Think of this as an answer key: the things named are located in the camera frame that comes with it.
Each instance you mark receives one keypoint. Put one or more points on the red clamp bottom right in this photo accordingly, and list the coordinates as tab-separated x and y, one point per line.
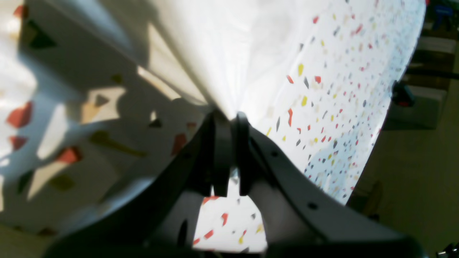
402	95

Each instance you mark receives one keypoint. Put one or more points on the white printed T-shirt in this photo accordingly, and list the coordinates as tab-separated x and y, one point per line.
233	55

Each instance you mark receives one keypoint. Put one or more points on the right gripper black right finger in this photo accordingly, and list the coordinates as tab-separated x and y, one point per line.
300	220

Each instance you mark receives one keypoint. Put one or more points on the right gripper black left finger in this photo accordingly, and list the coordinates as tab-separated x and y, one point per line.
160	221

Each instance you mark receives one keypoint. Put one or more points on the terrazzo pattern tablecloth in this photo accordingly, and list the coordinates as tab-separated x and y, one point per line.
84	129

